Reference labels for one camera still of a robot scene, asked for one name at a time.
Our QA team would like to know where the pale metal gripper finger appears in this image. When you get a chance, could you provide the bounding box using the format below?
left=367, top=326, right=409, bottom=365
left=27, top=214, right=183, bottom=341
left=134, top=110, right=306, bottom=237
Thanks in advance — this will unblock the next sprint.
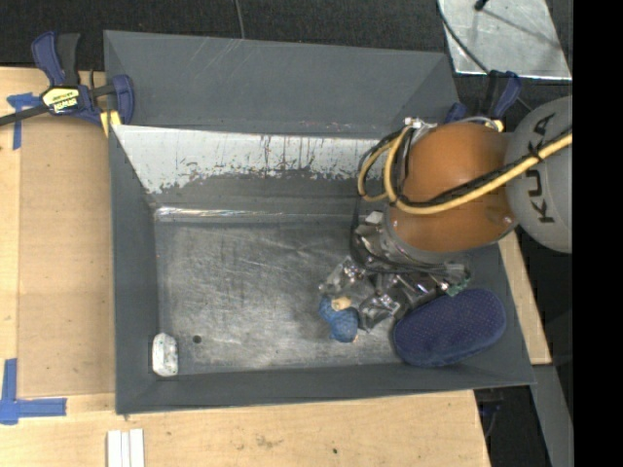
left=357, top=291, right=402, bottom=335
left=317, top=255, right=367, bottom=298

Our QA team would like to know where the small blue toy animal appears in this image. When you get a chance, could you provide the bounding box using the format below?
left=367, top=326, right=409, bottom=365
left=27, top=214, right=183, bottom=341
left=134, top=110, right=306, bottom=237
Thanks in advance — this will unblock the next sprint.
left=317, top=294, right=362, bottom=344

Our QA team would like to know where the dark blue dotted slipper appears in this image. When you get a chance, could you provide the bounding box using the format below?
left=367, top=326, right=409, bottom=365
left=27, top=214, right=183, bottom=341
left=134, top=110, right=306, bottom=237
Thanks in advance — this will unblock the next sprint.
left=390, top=287, right=508, bottom=370

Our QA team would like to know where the grey metal bin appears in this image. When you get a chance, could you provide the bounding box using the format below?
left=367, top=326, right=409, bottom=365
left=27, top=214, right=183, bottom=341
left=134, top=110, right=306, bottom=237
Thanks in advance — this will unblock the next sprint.
left=102, top=29, right=537, bottom=415

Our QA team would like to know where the white speckled block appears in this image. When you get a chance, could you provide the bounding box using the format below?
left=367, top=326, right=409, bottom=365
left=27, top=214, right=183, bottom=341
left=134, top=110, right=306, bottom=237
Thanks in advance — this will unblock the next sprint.
left=151, top=332, right=180, bottom=377

